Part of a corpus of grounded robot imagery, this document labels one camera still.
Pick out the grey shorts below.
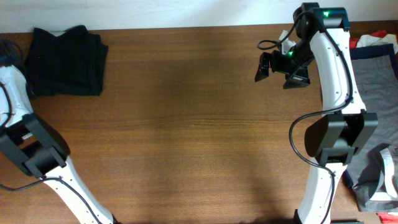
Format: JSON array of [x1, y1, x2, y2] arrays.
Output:
[[343, 55, 397, 213]]

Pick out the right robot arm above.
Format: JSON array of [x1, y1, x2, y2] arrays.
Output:
[[255, 2, 378, 224]]

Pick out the white garment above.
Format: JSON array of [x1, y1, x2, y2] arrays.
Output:
[[356, 34, 397, 54]]

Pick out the black shorts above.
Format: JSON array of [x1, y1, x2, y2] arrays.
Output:
[[25, 25, 109, 96]]

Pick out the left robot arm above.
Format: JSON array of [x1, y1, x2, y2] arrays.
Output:
[[1, 65, 117, 223]]

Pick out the navy blue garment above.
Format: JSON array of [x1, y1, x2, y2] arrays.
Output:
[[350, 44, 397, 78]]

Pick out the red garment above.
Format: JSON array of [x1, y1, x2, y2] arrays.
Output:
[[349, 30, 387, 49]]

